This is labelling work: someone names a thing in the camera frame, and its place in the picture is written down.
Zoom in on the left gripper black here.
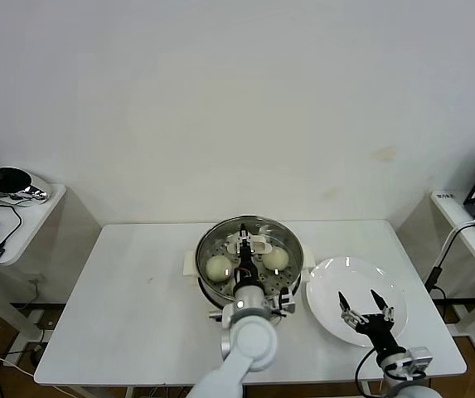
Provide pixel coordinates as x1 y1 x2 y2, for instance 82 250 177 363
232 223 261 289

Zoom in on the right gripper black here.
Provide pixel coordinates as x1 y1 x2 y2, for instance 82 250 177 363
337 289 400 355

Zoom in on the glass lid with cream handle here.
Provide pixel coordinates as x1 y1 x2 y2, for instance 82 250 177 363
196 216 304 300

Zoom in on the white steamed baozi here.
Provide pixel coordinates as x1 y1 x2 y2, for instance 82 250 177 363
261 247 290 273
206 255 234 282

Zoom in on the steel perforated steamer basket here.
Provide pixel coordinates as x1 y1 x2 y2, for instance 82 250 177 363
195 215 306 314

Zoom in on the white round plate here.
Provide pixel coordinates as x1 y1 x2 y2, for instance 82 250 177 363
305 255 410 348

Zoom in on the right wrist camera black cable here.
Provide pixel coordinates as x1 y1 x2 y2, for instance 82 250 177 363
355 346 384 398

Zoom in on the left wrist camera silver box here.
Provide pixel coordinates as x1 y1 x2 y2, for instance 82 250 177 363
276 285 298 315

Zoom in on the white laptop cable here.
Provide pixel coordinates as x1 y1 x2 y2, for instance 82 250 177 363
424 219 475 292

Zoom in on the black desk cable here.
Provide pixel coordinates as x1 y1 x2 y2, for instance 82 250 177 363
0 198 23 251

